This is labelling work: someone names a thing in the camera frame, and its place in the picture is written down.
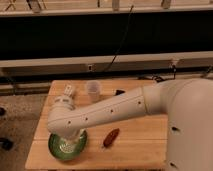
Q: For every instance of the black phone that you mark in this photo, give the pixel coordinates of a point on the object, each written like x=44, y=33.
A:
x=118, y=92

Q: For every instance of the translucent plastic cup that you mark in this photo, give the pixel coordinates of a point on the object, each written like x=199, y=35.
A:
x=93, y=89

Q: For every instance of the white plastic bottle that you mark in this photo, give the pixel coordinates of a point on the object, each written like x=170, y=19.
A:
x=69, y=92

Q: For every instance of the brown pine cone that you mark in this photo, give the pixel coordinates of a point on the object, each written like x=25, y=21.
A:
x=110, y=138

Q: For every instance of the black caster wheel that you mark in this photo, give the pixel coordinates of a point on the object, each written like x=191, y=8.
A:
x=5, y=143

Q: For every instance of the green ceramic bowl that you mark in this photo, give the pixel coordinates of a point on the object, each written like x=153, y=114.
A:
x=66, y=150

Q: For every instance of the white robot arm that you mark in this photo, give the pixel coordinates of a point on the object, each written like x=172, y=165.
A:
x=188, y=103

